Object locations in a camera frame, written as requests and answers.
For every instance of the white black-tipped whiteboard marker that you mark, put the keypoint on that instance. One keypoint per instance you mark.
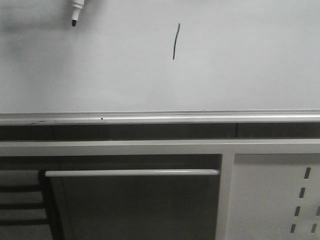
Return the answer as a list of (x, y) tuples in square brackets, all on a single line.
[(77, 8)]

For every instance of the white horizontal rod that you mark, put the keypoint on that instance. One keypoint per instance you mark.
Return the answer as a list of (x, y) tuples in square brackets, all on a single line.
[(132, 172)]

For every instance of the white whiteboard with aluminium frame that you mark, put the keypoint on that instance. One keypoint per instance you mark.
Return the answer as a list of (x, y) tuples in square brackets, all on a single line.
[(159, 61)]

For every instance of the white metal shelving frame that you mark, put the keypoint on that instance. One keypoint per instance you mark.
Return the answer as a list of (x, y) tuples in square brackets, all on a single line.
[(269, 188)]

